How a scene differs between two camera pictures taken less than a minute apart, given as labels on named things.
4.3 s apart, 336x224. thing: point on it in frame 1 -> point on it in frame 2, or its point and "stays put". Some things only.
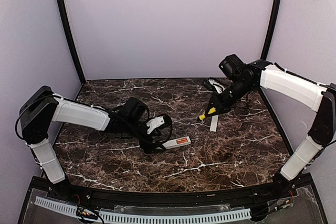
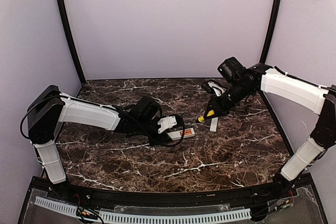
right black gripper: x=220 y=103 stays put
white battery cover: x=214 y=122 stays put
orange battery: x=184 y=139 -> x=187 y=130
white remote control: x=177 y=142 -> x=177 y=135
